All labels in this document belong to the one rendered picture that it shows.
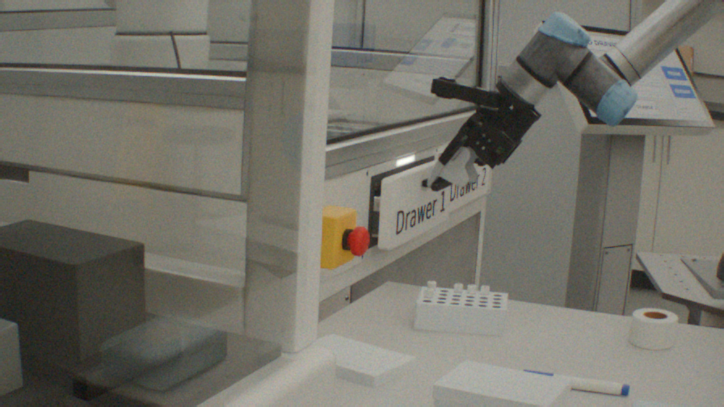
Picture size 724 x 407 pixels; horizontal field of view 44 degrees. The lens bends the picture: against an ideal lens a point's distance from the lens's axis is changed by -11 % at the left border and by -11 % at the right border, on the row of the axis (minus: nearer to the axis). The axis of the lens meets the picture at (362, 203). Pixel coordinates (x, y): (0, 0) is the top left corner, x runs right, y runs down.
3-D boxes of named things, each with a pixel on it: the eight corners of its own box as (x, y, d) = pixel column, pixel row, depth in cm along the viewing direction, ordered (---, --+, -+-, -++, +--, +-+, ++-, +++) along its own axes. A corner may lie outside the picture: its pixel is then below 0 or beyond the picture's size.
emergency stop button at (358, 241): (371, 253, 132) (372, 224, 132) (359, 260, 129) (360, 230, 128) (350, 250, 134) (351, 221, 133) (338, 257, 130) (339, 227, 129)
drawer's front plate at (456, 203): (487, 192, 205) (491, 140, 203) (444, 215, 179) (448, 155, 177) (479, 190, 206) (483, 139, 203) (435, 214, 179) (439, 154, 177)
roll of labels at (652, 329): (627, 333, 132) (631, 306, 131) (671, 335, 131) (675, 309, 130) (629, 348, 125) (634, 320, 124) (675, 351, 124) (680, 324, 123)
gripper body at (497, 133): (489, 173, 152) (536, 115, 148) (448, 136, 154) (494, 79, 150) (501, 166, 159) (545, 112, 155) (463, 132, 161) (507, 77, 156)
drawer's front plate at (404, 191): (448, 219, 176) (452, 157, 174) (388, 252, 150) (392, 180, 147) (439, 217, 176) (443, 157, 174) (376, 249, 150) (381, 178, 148)
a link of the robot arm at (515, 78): (510, 57, 148) (522, 57, 155) (493, 79, 150) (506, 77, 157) (546, 90, 146) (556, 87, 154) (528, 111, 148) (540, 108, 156)
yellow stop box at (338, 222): (359, 260, 135) (362, 208, 134) (337, 271, 129) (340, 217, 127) (326, 254, 137) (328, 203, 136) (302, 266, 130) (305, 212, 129)
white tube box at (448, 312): (505, 318, 138) (507, 293, 137) (503, 336, 130) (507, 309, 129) (419, 311, 140) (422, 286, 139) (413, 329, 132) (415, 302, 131)
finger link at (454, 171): (444, 207, 155) (482, 164, 153) (418, 182, 157) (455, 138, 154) (449, 206, 158) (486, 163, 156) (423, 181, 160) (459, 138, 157)
